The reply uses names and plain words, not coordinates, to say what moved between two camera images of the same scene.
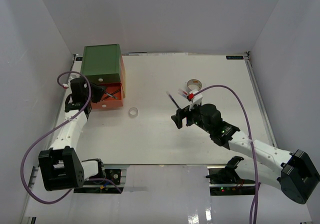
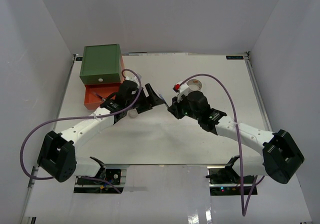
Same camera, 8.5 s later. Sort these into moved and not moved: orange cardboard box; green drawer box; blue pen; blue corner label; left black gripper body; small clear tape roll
Moved: left black gripper body; blue pen
Not moved: orange cardboard box; blue corner label; green drawer box; small clear tape roll
